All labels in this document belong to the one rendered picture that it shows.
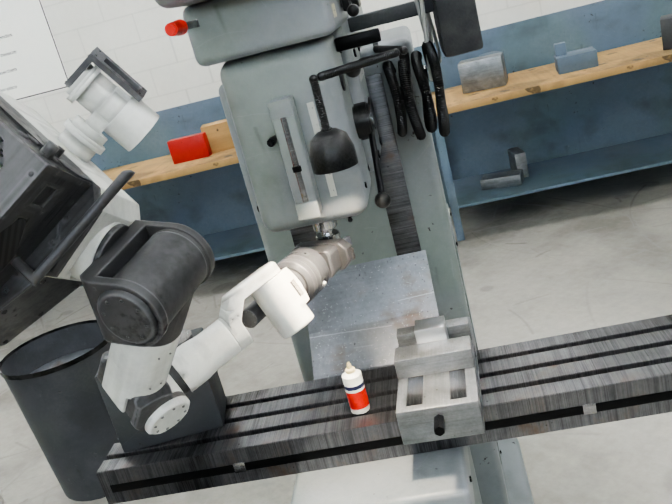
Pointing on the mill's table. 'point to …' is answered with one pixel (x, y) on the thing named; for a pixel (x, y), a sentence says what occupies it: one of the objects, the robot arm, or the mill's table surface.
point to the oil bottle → (355, 390)
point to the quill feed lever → (364, 121)
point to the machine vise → (440, 395)
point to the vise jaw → (434, 357)
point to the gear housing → (257, 26)
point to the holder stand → (212, 399)
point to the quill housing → (343, 204)
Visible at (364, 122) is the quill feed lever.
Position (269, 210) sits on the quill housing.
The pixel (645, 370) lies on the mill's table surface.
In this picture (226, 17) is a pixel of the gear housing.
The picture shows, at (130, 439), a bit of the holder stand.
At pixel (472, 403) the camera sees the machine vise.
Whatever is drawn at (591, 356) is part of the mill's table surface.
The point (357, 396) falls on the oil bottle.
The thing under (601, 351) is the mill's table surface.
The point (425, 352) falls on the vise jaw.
